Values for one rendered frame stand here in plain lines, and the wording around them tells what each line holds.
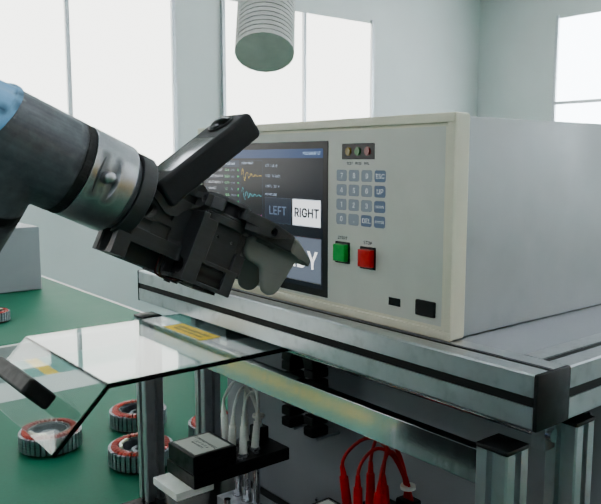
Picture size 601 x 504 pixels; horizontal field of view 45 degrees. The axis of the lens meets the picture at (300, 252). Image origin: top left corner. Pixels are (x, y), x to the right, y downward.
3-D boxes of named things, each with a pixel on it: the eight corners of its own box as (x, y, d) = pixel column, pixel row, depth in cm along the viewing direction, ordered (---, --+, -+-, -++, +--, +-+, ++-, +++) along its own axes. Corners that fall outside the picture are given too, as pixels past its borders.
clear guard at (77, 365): (52, 458, 66) (49, 395, 66) (-21, 393, 85) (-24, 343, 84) (321, 388, 87) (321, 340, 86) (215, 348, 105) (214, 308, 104)
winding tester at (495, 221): (449, 342, 65) (455, 111, 62) (199, 280, 99) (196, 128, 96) (654, 292, 89) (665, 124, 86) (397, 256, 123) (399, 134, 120)
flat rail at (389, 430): (496, 492, 58) (497, 457, 58) (144, 342, 106) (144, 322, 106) (505, 488, 59) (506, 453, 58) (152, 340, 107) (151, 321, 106)
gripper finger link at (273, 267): (291, 307, 72) (219, 276, 66) (310, 251, 73) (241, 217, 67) (310, 312, 69) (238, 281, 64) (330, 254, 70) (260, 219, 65)
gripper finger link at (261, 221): (268, 251, 70) (197, 217, 64) (274, 234, 70) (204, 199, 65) (298, 256, 66) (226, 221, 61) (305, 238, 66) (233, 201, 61)
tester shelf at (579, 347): (536, 433, 55) (538, 376, 55) (137, 300, 108) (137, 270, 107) (757, 343, 83) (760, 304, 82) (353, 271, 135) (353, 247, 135)
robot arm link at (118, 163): (72, 128, 60) (113, 124, 54) (119, 151, 63) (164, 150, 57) (38, 210, 59) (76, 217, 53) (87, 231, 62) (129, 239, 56)
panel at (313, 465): (603, 693, 69) (621, 391, 65) (227, 466, 120) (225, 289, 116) (609, 687, 70) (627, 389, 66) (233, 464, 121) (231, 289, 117)
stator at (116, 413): (98, 431, 141) (98, 413, 140) (126, 412, 152) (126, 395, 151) (151, 437, 138) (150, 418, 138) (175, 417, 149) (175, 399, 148)
